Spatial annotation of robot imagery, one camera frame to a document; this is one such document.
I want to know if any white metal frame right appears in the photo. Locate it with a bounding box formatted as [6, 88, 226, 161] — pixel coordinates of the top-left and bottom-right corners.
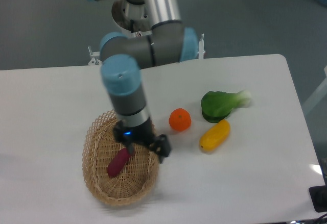
[302, 66, 326, 116]

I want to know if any woven wicker basket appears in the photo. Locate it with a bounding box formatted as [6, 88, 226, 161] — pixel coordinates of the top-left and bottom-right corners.
[82, 110, 159, 206]

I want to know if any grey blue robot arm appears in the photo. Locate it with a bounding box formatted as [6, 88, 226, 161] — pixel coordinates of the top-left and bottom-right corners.
[89, 0, 199, 161]

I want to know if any green bok choy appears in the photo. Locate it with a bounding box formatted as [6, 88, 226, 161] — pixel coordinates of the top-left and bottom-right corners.
[200, 90, 252, 123]

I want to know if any yellow mango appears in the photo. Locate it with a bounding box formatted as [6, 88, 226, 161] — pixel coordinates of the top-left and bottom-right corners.
[199, 119, 230, 152]

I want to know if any orange tangerine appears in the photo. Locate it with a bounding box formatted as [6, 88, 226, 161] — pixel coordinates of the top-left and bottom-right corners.
[168, 108, 192, 132]

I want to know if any black device at table edge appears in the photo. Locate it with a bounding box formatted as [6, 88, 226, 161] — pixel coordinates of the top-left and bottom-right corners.
[309, 185, 326, 213]

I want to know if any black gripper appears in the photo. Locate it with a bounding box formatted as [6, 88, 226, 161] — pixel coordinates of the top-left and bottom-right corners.
[113, 118, 171, 163]

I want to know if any purple sweet potato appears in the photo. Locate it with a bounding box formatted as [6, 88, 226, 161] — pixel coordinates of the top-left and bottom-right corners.
[107, 147, 131, 178]

